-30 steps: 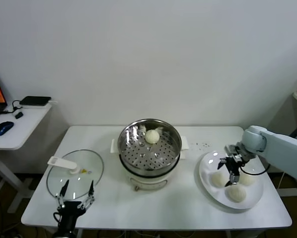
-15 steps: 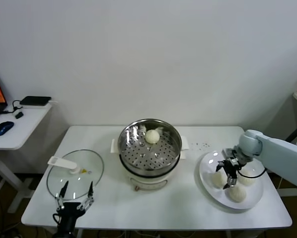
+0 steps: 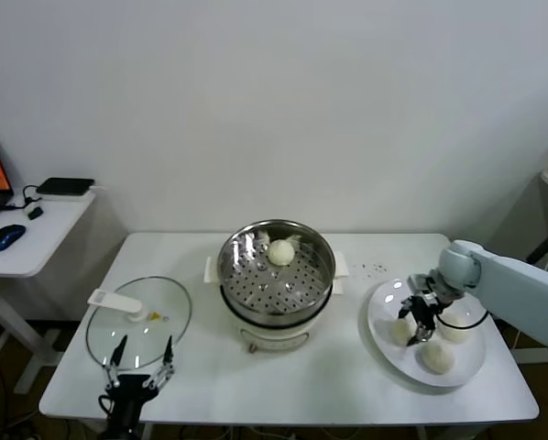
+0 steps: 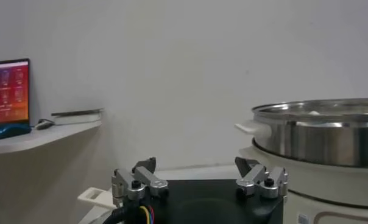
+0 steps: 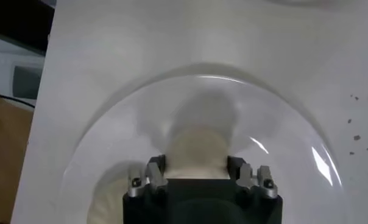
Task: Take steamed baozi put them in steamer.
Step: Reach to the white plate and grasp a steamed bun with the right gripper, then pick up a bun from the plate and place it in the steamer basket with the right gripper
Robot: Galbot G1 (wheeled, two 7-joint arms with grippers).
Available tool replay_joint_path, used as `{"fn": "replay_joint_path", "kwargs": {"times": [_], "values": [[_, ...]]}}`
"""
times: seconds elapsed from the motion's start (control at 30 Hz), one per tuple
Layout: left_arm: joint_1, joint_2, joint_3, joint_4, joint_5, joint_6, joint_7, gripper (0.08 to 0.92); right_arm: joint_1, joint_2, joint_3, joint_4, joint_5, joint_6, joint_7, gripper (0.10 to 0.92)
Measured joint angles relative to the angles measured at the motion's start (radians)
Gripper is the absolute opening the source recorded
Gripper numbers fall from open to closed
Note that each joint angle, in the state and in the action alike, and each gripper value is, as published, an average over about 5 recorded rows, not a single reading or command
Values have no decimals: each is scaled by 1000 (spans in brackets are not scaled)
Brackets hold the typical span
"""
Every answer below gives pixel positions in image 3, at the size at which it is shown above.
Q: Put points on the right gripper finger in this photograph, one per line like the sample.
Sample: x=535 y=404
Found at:
x=407 y=308
x=425 y=333

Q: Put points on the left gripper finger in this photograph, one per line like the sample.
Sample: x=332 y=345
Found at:
x=118 y=355
x=167 y=353

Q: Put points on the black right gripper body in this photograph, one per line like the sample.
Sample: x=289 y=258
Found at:
x=425 y=314

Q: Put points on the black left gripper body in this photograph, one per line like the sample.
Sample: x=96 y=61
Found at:
x=129 y=396

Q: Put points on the white steamed baozi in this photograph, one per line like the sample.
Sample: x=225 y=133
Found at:
x=398 y=332
x=436 y=359
x=457 y=333
x=281 y=253

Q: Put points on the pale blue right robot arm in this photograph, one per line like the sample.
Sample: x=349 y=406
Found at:
x=521 y=284

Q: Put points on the perforated steel steamer basket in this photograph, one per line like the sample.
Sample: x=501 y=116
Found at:
x=237 y=275

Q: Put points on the steel steamer pot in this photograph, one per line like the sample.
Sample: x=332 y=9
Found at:
x=274 y=337

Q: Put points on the white round plate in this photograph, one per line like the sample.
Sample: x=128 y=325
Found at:
x=384 y=357

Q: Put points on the white side desk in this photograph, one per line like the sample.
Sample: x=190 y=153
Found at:
x=49 y=238

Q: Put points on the blue computer mouse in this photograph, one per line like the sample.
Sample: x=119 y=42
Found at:
x=7 y=237

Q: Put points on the flat black box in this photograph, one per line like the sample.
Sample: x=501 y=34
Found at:
x=65 y=185

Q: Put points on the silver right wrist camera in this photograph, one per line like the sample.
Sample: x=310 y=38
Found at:
x=421 y=284

